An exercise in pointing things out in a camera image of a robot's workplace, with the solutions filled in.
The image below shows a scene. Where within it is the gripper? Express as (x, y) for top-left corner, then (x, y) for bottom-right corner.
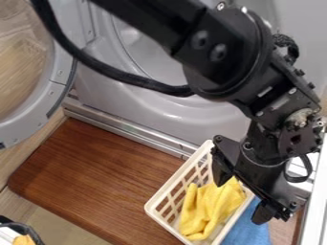
(209, 134), (316, 226)

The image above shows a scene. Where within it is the blue cloth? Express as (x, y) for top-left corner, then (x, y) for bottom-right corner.
(219, 195), (275, 245)

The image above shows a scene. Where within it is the white plastic basket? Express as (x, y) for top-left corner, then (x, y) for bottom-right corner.
(142, 139), (258, 245)

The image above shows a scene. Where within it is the small yellow cloth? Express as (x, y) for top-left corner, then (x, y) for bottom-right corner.
(11, 234), (39, 245)

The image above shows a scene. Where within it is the white board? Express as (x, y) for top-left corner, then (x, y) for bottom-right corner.
(295, 133), (327, 245)

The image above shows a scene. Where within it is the washing machine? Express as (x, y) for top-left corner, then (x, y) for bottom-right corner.
(0, 0), (327, 193)

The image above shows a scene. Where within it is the black bin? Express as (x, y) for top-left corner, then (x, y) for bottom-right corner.
(0, 214), (47, 245)

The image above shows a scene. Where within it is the black cable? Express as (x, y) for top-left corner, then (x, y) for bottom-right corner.
(29, 0), (197, 99)

